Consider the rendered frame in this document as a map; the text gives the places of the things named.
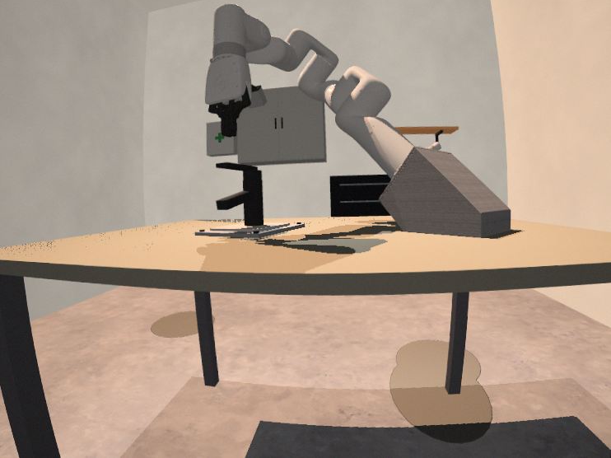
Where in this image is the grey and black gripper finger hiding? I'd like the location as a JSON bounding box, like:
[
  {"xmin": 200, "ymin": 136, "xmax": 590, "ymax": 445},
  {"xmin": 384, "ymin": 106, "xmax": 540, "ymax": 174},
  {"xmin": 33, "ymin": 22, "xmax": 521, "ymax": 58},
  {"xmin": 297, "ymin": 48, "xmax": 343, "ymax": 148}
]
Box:
[
  {"xmin": 208, "ymin": 103, "xmax": 232, "ymax": 138},
  {"xmin": 226, "ymin": 86, "xmax": 251, "ymax": 137}
]

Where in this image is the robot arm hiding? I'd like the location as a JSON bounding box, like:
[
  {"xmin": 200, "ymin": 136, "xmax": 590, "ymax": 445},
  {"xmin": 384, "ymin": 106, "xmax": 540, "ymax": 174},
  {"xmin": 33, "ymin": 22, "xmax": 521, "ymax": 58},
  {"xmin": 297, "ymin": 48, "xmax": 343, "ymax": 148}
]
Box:
[{"xmin": 210, "ymin": 3, "xmax": 414, "ymax": 179}]

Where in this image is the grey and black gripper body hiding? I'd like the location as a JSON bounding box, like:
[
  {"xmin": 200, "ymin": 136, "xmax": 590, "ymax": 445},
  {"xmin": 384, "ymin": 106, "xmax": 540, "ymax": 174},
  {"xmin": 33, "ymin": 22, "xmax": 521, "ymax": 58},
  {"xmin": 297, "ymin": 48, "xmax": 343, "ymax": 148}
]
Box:
[{"xmin": 205, "ymin": 54, "xmax": 252, "ymax": 105}]

